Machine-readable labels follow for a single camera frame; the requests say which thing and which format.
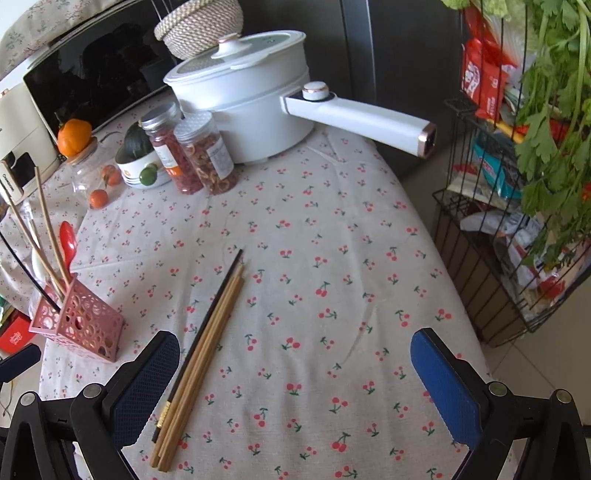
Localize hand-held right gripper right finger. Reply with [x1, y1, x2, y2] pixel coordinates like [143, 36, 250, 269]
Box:
[410, 328, 591, 480]

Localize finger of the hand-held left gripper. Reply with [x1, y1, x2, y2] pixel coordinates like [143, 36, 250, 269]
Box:
[0, 344, 42, 385]

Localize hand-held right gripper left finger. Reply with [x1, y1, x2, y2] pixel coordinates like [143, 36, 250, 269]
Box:
[0, 330, 182, 480]

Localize black chopstick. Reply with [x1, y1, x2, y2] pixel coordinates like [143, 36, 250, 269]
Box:
[0, 234, 60, 312]
[151, 249, 244, 444]

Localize brown wooden chopstick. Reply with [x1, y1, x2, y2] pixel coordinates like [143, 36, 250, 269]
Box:
[156, 268, 243, 470]
[148, 264, 242, 468]
[28, 247, 68, 294]
[161, 274, 245, 472]

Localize pink plastic utensil basket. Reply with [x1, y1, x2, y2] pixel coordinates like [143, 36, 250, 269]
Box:
[28, 272, 125, 363]

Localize white plastic spoon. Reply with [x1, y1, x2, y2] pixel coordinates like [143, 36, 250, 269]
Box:
[30, 249, 49, 287]

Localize red plastic spoon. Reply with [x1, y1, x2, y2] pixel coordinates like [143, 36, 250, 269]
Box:
[59, 220, 79, 282]

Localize light bamboo chopstick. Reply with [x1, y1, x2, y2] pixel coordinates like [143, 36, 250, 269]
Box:
[35, 167, 72, 284]

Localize green print bamboo chopstick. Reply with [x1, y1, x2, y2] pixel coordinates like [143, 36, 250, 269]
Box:
[1, 185, 42, 250]

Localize red cardboard box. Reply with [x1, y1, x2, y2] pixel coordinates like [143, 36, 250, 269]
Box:
[0, 314, 33, 355]

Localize chopsticks in holder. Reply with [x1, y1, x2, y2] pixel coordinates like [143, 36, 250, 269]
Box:
[0, 161, 88, 324]

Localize cherry print tablecloth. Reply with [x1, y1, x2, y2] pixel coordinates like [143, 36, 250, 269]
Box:
[39, 88, 490, 480]

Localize white and red snack packet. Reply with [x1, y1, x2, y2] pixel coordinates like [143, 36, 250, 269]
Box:
[494, 222, 583, 315]

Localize clear glass jar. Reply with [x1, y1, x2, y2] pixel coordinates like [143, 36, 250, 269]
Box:
[69, 143, 124, 209]

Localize white flower print bowl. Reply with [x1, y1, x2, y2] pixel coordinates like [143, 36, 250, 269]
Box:
[115, 148, 172, 189]

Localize blue snack packet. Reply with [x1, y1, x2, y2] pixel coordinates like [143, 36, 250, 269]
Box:
[471, 134, 525, 199]

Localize cream air fryer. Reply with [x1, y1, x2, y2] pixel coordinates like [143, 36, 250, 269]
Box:
[0, 108, 61, 206]

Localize jar of red dried fruit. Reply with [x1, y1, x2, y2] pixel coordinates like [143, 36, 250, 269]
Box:
[140, 102, 205, 195]

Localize jar of dried fruit slices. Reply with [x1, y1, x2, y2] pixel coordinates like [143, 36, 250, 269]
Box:
[174, 112, 240, 195]

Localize dark green pumpkin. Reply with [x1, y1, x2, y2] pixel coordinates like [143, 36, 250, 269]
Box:
[124, 121, 155, 160]

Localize green leafy celery bunch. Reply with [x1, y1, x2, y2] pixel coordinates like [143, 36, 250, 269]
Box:
[505, 0, 591, 273]

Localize black microwave oven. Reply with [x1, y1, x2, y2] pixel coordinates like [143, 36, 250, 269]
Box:
[23, 0, 185, 153]

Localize white electric pot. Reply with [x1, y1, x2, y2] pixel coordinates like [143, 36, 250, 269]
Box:
[164, 30, 437, 164]

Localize floral print cloth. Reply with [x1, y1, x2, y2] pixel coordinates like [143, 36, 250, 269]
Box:
[0, 0, 158, 81]

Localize grey refrigerator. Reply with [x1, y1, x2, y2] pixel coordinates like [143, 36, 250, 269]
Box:
[339, 0, 467, 178]

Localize white rimmed pot lid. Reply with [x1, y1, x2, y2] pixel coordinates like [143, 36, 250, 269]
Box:
[164, 30, 309, 88]

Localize woven basket with lid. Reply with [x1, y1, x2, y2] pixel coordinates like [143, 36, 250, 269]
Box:
[154, 0, 245, 61]

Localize napa cabbage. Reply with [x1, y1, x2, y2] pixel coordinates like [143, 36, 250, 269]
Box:
[441, 0, 522, 19]

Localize black wire rack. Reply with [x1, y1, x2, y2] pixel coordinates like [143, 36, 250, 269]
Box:
[431, 44, 591, 349]

